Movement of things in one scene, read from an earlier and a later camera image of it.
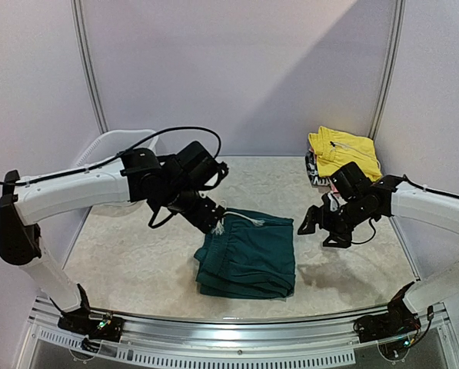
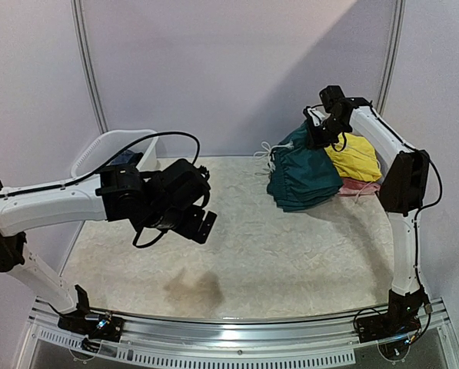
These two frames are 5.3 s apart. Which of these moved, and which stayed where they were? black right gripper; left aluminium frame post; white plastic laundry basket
Moved: black right gripper
Stayed: left aluminium frame post; white plastic laundry basket
